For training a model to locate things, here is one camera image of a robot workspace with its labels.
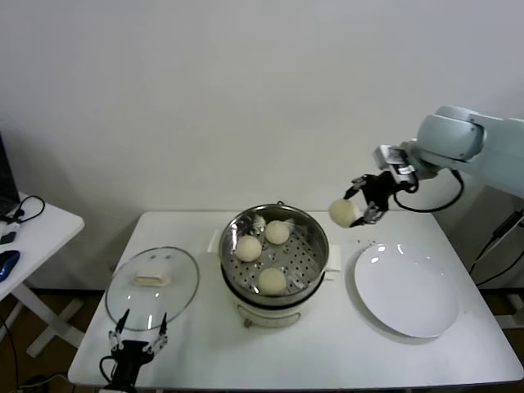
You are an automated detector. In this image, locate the stainless steel steamer basket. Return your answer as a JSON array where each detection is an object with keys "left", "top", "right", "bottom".
[{"left": 219, "top": 203, "right": 331, "bottom": 308}]

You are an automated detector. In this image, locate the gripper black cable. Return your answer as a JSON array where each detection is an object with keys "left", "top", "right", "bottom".
[
  {"left": 392, "top": 167, "right": 466, "bottom": 213},
  {"left": 99, "top": 355, "right": 120, "bottom": 382}
]

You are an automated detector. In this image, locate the black looped cable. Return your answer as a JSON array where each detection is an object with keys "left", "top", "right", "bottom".
[{"left": 7, "top": 195, "right": 46, "bottom": 224}]

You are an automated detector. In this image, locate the thin black hanging cable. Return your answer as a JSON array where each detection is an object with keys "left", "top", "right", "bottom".
[{"left": 468, "top": 235, "right": 503, "bottom": 275}]

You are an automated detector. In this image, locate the black floor cable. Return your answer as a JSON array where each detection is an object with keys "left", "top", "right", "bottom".
[{"left": 0, "top": 314, "right": 21, "bottom": 390}]

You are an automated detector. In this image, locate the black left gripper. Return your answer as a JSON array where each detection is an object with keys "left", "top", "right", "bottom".
[{"left": 108, "top": 309, "right": 169, "bottom": 385}]

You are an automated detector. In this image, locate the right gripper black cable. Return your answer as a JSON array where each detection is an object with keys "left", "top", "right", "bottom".
[{"left": 392, "top": 167, "right": 466, "bottom": 213}]

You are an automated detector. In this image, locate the glass lid with white handle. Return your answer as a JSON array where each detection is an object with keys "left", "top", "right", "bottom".
[{"left": 105, "top": 246, "right": 201, "bottom": 332}]

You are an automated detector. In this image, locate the black inline adapter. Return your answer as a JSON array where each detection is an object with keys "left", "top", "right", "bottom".
[{"left": 493, "top": 210, "right": 521, "bottom": 241}]

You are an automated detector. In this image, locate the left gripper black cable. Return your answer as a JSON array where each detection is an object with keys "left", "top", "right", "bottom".
[{"left": 99, "top": 355, "right": 120, "bottom": 382}]

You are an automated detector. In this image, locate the white floor cable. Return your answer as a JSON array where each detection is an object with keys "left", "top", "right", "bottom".
[{"left": 18, "top": 374, "right": 70, "bottom": 390}]

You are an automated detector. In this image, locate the black curved wall cable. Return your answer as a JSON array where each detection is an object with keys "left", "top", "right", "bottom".
[{"left": 474, "top": 243, "right": 524, "bottom": 288}]

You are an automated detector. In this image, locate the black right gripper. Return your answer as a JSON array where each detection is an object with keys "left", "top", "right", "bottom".
[{"left": 343, "top": 171, "right": 400, "bottom": 228}]

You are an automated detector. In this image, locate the white steamed baozi bun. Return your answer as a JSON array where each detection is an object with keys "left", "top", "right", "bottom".
[
  {"left": 257, "top": 268, "right": 287, "bottom": 296},
  {"left": 264, "top": 219, "right": 291, "bottom": 246},
  {"left": 235, "top": 236, "right": 263, "bottom": 264},
  {"left": 328, "top": 198, "right": 364, "bottom": 228}
]

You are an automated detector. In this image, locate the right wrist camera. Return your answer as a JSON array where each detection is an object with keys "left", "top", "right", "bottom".
[{"left": 373, "top": 143, "right": 414, "bottom": 177}]

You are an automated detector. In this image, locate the white round plate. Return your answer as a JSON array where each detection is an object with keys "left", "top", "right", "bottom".
[{"left": 354, "top": 243, "right": 460, "bottom": 340}]

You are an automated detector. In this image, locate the blue computer mouse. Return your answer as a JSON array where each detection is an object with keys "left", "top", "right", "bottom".
[{"left": 0, "top": 250, "right": 21, "bottom": 282}]

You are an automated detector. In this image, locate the white folding side table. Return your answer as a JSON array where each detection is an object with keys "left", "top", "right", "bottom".
[{"left": 0, "top": 192, "right": 86, "bottom": 359}]

